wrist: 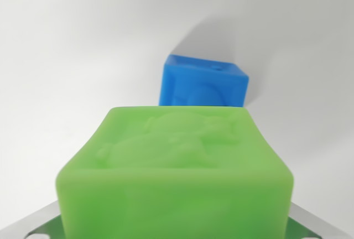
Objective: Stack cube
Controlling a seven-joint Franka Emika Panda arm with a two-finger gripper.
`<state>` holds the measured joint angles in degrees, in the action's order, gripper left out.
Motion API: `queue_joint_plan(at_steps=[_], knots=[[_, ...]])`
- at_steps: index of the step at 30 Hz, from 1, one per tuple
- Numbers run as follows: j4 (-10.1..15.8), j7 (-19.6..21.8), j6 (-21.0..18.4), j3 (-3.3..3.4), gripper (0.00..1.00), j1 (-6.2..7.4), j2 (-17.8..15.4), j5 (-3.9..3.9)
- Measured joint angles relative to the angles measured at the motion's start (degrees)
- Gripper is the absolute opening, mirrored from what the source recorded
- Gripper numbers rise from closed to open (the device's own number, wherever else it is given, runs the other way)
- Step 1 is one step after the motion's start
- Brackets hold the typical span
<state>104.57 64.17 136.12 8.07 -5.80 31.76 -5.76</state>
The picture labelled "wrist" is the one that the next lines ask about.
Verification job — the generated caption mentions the black-padded silver gripper right finger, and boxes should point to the black-padded silver gripper right finger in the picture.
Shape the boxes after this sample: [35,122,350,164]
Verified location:
[288,201,354,239]

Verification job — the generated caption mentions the black-padded silver gripper left finger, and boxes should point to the black-padded silver gripper left finger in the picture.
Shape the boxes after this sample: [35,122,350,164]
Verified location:
[0,200,63,239]

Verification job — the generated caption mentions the green embossed cube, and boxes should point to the green embossed cube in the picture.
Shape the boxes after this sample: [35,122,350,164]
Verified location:
[55,106,294,239]

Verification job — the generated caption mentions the blue embossed cube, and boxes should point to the blue embossed cube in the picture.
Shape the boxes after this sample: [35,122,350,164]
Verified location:
[158,54,250,108]

